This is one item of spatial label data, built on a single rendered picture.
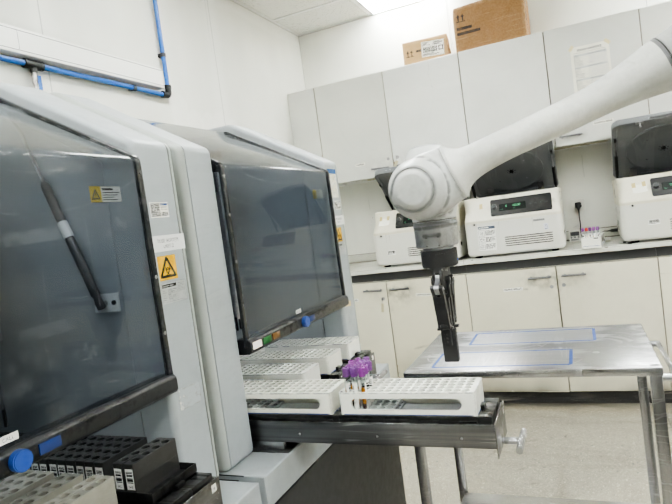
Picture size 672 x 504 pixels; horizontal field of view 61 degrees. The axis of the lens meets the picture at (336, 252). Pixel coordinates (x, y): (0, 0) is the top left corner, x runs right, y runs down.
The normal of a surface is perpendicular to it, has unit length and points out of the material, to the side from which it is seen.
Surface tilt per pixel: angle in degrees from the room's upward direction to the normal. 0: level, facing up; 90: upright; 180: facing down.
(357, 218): 90
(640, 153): 142
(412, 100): 90
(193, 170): 90
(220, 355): 90
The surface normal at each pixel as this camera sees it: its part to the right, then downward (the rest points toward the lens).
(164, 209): 0.91, -0.11
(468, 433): -0.39, 0.10
